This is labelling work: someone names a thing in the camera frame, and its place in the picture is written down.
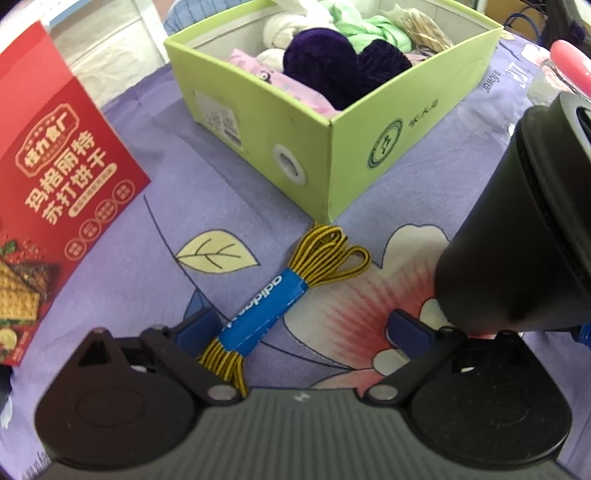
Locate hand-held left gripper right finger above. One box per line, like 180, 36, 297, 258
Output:
365, 310, 528, 403

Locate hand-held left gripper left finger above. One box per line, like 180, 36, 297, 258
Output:
73, 308, 244, 408

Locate yellow and black shoelaces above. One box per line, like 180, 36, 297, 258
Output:
196, 224, 373, 398

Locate light green cardboard box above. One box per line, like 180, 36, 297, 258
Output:
165, 0, 505, 222

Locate floral lilac cloth bundle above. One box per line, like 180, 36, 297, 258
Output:
226, 48, 341, 116

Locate dark purple velvet cloth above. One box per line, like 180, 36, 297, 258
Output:
283, 28, 413, 111

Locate light green towel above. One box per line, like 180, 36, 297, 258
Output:
329, 2, 414, 54

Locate white cloth bundle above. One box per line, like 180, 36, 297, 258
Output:
256, 0, 334, 73

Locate black lidded cup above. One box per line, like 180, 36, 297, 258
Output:
436, 92, 591, 336

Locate red cracker box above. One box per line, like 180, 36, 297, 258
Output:
0, 21, 153, 368

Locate clear bottle with pink cap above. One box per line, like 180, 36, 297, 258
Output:
526, 39, 591, 107

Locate beige striped cloth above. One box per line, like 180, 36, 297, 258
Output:
387, 4, 456, 59

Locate blue plaid cloth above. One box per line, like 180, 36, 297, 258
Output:
163, 0, 260, 36

